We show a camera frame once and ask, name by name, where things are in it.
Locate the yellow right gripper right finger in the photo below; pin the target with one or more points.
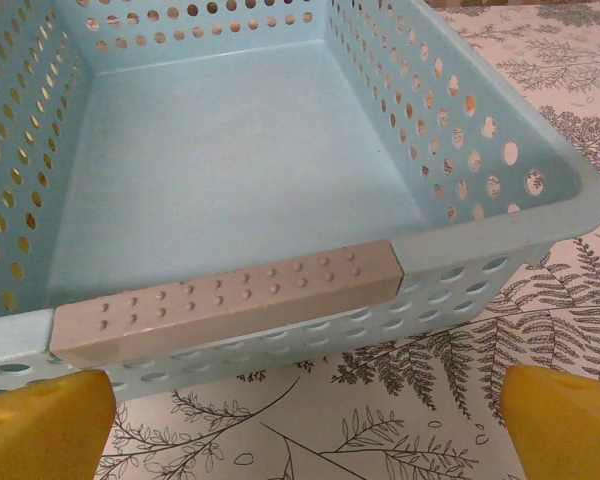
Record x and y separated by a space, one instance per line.
565 430

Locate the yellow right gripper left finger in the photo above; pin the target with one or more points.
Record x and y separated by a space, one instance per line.
40 430

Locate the light blue perforated plastic basket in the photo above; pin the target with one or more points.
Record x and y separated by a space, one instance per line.
230 175

